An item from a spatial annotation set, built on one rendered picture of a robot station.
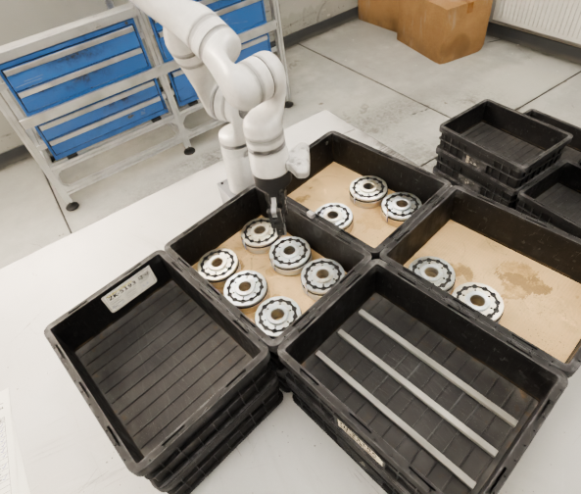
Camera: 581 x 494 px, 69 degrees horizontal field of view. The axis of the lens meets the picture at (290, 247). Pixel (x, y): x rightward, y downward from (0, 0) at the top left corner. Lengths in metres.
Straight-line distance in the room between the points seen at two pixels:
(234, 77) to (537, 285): 0.76
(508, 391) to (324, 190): 0.68
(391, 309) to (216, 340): 0.39
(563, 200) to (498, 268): 0.97
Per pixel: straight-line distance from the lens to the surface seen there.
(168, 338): 1.01
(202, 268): 1.06
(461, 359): 0.92
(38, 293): 1.47
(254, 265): 1.06
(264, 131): 0.73
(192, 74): 1.05
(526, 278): 1.07
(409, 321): 0.95
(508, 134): 2.10
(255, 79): 0.69
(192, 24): 0.76
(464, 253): 1.08
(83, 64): 2.68
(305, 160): 0.78
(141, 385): 0.97
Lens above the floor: 1.63
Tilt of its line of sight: 48 degrees down
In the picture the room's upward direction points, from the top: 11 degrees counter-clockwise
